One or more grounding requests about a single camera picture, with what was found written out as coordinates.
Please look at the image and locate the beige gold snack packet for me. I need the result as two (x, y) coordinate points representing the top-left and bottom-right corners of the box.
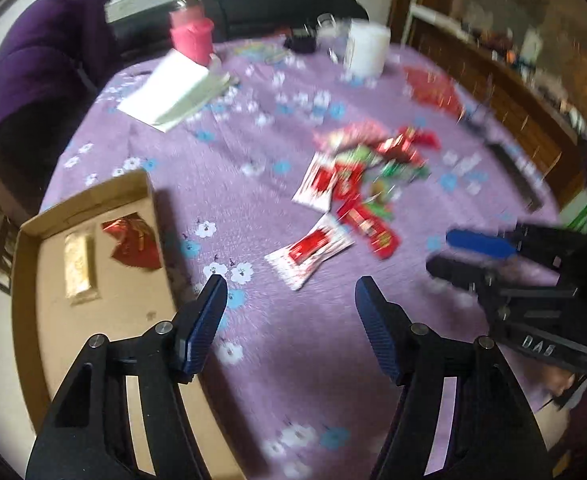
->
(64, 232), (98, 306)

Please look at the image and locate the shallow cardboard box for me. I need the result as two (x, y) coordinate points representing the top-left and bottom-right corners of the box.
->
(11, 169), (247, 480)

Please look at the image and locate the row of small shelf items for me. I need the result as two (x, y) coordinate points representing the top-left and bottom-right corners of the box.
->
(453, 10), (587, 126)

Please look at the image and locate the white paper sheet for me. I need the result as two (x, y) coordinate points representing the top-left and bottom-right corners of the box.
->
(116, 49), (213, 127)

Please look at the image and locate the small white red snack packet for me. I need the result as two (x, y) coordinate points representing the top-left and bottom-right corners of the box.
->
(292, 152), (344, 213)

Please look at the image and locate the black remote control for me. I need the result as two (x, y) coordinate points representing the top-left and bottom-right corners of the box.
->
(486, 141), (544, 211)

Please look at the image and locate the clear glass jar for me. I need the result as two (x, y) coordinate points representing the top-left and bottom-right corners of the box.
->
(316, 12), (349, 41)

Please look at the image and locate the person's right hand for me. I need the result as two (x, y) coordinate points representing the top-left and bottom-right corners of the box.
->
(542, 366), (577, 398)

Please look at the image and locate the green printed box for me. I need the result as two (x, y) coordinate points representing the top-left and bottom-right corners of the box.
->
(566, 200), (587, 233)

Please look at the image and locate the black leather sofa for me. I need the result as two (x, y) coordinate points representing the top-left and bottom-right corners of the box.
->
(108, 0), (369, 68)

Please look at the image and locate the pink sleeved bottle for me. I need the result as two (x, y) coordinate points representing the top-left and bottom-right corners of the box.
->
(168, 0), (217, 67)

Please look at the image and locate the purple floral tablecloth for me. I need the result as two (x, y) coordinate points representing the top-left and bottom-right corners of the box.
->
(41, 35), (574, 480)

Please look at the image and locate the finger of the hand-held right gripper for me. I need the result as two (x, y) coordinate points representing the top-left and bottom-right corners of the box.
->
(426, 256), (499, 295)
(446, 229), (524, 262)

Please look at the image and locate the pile of mixed snacks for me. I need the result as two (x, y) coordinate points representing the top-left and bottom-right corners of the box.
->
(312, 120), (441, 261)

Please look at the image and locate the large white red snack packet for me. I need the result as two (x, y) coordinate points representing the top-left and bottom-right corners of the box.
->
(264, 212), (357, 292)

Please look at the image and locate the colourful printed paper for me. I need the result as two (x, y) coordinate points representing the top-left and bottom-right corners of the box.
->
(234, 40), (287, 63)

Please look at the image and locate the red paper packet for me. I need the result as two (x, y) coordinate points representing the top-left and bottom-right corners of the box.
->
(403, 66), (467, 118)

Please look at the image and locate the wooden cabinet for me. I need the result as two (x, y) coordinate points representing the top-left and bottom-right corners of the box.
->
(388, 0), (587, 211)

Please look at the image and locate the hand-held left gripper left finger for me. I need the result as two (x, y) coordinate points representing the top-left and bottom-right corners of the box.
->
(25, 274), (229, 480)

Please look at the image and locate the crinkled red snack packet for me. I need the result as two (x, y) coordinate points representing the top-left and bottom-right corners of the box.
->
(101, 214), (163, 272)

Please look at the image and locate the pale green folded paper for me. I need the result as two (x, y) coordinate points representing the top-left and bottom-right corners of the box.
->
(158, 71), (239, 133)

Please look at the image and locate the black binder clip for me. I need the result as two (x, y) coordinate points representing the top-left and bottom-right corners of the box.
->
(286, 27), (317, 53)

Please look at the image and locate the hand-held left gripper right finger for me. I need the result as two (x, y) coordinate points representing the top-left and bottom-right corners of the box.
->
(355, 276), (549, 480)

